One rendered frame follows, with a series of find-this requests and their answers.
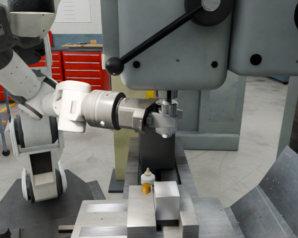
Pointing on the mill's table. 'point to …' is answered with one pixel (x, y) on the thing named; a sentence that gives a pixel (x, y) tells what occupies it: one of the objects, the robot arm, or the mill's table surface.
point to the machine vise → (194, 231)
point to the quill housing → (171, 48)
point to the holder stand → (156, 150)
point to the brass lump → (146, 188)
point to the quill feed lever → (196, 4)
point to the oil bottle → (148, 178)
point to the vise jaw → (141, 214)
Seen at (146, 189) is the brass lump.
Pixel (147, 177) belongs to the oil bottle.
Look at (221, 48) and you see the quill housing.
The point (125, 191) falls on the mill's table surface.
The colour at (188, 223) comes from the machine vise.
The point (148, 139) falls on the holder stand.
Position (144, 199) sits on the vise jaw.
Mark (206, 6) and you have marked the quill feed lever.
